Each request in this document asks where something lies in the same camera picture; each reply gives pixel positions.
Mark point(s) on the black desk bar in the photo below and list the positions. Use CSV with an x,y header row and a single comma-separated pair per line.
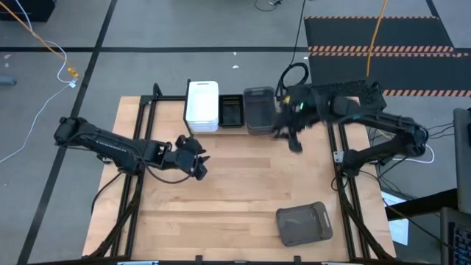
x,y
423,204

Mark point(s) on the black keyboard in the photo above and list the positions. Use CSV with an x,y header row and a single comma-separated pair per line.
x,y
458,239

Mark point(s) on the white paper sheet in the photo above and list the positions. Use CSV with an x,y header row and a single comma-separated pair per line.
x,y
399,226

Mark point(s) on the black box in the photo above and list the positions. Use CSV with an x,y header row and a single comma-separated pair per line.
x,y
25,9

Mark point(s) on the small grey floor object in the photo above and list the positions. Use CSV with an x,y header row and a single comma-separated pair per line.
x,y
7,80

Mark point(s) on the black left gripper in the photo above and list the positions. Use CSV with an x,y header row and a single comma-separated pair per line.
x,y
185,154

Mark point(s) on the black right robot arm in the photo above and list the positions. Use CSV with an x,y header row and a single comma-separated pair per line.
x,y
386,121

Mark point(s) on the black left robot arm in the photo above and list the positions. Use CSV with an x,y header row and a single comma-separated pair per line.
x,y
110,145

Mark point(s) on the black slotted plastic basket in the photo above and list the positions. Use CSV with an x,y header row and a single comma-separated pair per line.
x,y
231,112

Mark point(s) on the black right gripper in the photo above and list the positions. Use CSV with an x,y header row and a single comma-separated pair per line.
x,y
305,108

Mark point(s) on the black hazard striped floor mat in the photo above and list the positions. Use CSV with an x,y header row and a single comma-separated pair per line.
x,y
368,33
404,70

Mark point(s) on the black perforated computer case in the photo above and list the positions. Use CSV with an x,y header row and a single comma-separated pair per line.
x,y
353,88

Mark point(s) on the grey monitor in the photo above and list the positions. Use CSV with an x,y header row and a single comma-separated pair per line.
x,y
463,158

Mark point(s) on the black metal wooden shelf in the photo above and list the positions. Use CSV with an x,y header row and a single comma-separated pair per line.
x,y
235,131

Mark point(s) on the black aluminium rig frame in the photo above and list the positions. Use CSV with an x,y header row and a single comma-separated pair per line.
x,y
353,206

